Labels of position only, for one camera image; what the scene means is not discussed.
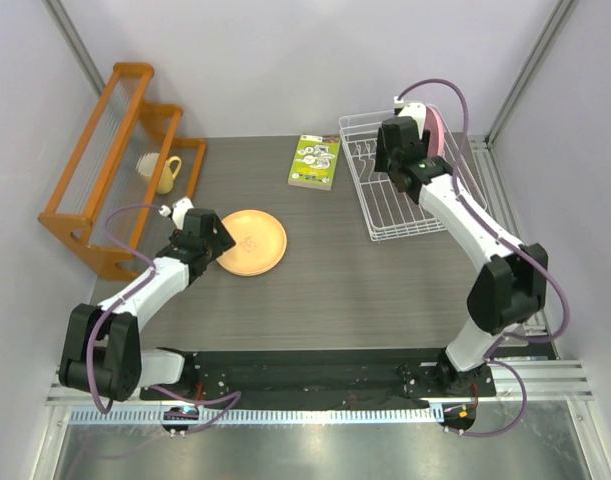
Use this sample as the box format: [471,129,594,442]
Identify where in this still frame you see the pink plate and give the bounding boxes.
[423,105,445,157]

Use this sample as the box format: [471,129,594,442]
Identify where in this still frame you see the green book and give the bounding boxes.
[287,134,341,191]

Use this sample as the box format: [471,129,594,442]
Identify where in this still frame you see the yellow mug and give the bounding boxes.
[156,156,182,195]

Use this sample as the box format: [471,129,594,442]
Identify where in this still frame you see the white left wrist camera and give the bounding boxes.
[158,197,194,229]

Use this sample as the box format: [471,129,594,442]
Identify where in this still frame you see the white wire dish rack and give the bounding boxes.
[338,103,488,243]

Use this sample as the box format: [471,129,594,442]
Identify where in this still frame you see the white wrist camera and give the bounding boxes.
[393,96,427,123]
[158,197,194,229]

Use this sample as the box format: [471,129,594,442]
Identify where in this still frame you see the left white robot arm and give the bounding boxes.
[58,198,235,413]

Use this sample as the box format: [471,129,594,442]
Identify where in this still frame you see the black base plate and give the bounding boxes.
[170,348,496,411]

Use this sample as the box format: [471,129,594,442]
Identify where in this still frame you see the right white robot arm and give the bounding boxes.
[374,114,548,395]

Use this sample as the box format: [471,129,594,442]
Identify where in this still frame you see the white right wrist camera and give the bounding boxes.
[393,96,427,123]

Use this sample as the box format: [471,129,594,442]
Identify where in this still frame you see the orange wooden shelf rack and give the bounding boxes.
[38,62,207,281]

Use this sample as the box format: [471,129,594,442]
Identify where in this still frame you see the orange plate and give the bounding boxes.
[217,210,287,277]

